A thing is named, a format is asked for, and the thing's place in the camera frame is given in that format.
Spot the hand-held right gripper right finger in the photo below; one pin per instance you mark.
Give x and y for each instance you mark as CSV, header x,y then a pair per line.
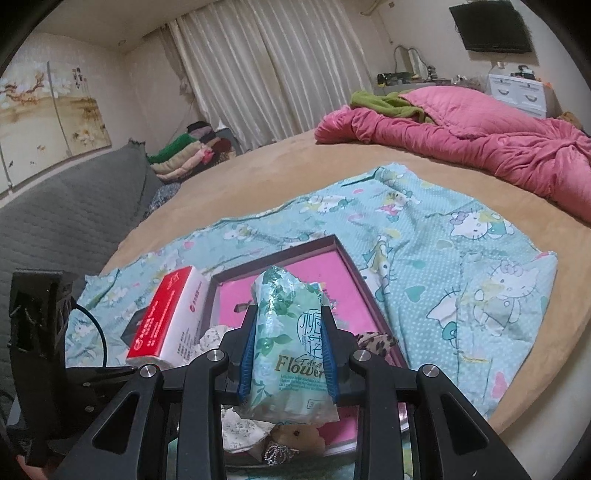
x,y
330,360

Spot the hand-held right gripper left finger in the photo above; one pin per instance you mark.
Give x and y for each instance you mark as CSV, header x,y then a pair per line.
x,y
247,360

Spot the green floral tissue packet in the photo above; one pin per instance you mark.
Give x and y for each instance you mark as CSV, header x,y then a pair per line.
x,y
286,341

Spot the leopard print scrunchie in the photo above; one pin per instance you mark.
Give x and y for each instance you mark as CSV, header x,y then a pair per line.
x,y
376,344

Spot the dark tray box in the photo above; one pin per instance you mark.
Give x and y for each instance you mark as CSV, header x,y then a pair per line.
x,y
356,277

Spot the white floral cloth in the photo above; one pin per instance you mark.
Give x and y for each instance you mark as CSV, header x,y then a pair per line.
x,y
242,429
212,339

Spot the black box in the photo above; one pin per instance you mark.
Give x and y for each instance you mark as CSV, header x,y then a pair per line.
x,y
134,330

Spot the red tissue pack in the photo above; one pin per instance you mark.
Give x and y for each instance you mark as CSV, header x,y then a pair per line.
x,y
161,318

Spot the pink book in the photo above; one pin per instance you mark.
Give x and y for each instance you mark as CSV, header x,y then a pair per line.
x,y
300,267

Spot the silver sequin scrunchie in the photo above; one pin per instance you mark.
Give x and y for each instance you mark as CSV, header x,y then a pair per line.
x,y
277,454

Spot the blue cartoon printed blanket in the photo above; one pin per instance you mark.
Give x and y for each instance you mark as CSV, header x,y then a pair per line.
x,y
438,300

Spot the dark floral cloth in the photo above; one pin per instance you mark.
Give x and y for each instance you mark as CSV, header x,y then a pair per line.
x,y
161,198

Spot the beige bed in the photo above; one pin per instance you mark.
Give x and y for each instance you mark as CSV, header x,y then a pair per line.
x,y
277,175

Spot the stack of folded clothes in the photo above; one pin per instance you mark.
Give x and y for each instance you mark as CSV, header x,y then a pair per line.
x,y
184,157

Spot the green cloth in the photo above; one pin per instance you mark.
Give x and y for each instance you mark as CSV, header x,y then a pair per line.
x,y
374,101

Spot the pink quilt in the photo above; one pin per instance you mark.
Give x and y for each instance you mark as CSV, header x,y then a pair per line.
x,y
485,134

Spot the dark green box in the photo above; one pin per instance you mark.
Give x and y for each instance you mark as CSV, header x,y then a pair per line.
x,y
392,78

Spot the white curtain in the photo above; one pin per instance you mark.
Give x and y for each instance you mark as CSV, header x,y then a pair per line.
x,y
277,69

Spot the white drawer cabinet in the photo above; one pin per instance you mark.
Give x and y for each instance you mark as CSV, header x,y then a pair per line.
x,y
521,94

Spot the floral wall painting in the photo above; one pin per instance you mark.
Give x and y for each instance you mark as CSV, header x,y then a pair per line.
x,y
46,115

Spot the black wall television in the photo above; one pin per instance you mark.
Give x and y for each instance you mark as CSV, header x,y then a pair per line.
x,y
491,25

